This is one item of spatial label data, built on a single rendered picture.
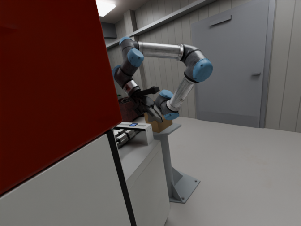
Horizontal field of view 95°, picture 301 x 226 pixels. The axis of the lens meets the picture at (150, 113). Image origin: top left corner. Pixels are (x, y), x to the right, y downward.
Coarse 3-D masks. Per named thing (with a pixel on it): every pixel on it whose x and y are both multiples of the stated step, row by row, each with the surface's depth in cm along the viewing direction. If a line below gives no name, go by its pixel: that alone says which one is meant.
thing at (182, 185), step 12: (156, 132) 125; (168, 132) 122; (168, 144) 138; (168, 156) 138; (168, 168) 141; (168, 180) 144; (180, 180) 171; (192, 180) 169; (168, 192) 148; (180, 192) 155; (192, 192) 154
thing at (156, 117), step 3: (150, 108) 66; (153, 111) 66; (147, 114) 68; (156, 114) 66; (150, 117) 67; (153, 117) 65; (156, 117) 65; (159, 117) 66; (150, 120) 68; (153, 120) 67; (156, 120) 66; (159, 120) 66
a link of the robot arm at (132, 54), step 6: (126, 48) 67; (132, 48) 63; (126, 54) 64; (132, 54) 61; (138, 54) 62; (126, 60) 63; (132, 60) 62; (138, 60) 62; (120, 66) 67; (126, 66) 64; (132, 66) 64; (138, 66) 65; (126, 72) 66; (132, 72) 67
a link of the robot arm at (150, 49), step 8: (120, 40) 73; (128, 40) 71; (120, 48) 71; (136, 48) 71; (144, 48) 73; (152, 48) 74; (160, 48) 76; (168, 48) 77; (176, 48) 79; (184, 48) 80; (192, 48) 80; (144, 56) 77; (152, 56) 78; (160, 56) 79; (168, 56) 80; (176, 56) 81; (184, 56) 82
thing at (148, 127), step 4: (120, 124) 120; (124, 124) 118; (128, 124) 117; (140, 124) 111; (144, 124) 110; (148, 124) 109; (144, 128) 102; (148, 128) 105; (148, 132) 106; (152, 132) 111; (148, 136) 106; (152, 136) 111; (148, 140) 106; (152, 140) 111; (148, 144) 106
